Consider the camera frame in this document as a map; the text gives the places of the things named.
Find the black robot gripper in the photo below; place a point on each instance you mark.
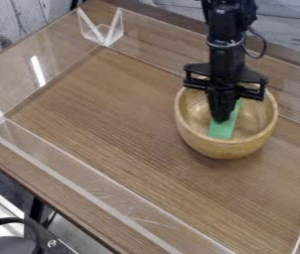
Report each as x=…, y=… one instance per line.
x=226, y=78

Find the brown wooden bowl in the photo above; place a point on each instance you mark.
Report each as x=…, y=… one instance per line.
x=255, y=124

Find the green rectangular block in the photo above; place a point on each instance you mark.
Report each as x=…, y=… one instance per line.
x=223, y=130

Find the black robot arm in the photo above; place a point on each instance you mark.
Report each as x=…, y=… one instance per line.
x=230, y=18

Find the black table leg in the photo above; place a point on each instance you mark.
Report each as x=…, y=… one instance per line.
x=37, y=210

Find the black chair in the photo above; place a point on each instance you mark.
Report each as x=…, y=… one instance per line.
x=42, y=242

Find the clear acrylic corner bracket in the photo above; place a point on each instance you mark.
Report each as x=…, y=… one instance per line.
x=101, y=34

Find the clear acrylic tray wall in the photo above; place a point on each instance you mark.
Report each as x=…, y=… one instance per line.
x=90, y=141

